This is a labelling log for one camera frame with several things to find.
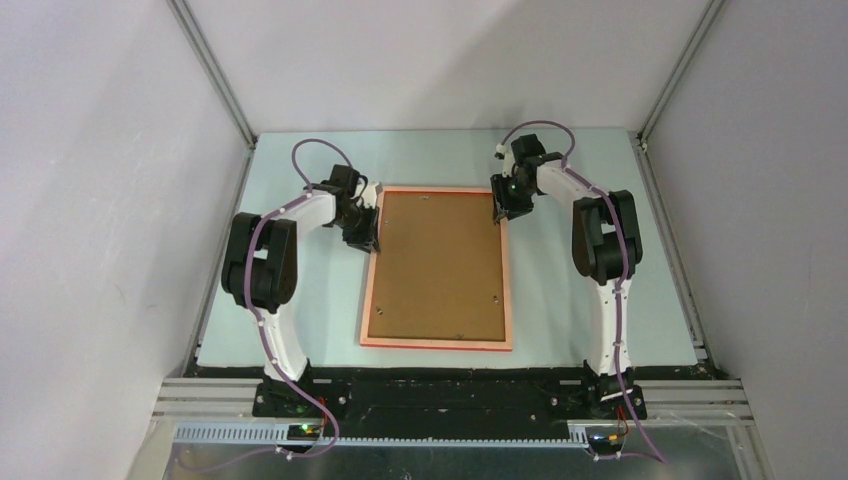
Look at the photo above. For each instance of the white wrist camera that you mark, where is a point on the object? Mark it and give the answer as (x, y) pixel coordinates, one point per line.
(505, 155)
(369, 195)

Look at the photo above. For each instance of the aluminium front rail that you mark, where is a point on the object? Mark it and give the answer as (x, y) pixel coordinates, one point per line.
(221, 411)

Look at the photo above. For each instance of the orange wooden picture frame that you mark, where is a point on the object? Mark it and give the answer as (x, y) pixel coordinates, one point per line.
(507, 298)

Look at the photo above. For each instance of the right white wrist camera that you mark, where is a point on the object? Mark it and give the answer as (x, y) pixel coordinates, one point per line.
(505, 155)

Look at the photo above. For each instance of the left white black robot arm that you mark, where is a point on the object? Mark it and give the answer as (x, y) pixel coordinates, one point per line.
(260, 269)

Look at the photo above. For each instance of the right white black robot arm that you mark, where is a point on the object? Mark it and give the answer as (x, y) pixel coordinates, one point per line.
(606, 247)

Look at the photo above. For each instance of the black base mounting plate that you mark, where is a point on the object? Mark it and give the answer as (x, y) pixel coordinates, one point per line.
(320, 391)

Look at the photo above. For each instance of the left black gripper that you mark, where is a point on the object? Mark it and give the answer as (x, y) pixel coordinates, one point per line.
(368, 239)

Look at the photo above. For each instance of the brown cardboard backing board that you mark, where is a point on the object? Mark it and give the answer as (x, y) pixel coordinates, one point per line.
(437, 265)

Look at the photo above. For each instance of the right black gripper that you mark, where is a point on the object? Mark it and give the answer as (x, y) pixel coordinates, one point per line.
(502, 202)

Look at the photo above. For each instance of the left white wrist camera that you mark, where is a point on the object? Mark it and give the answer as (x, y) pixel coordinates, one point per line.
(369, 195)

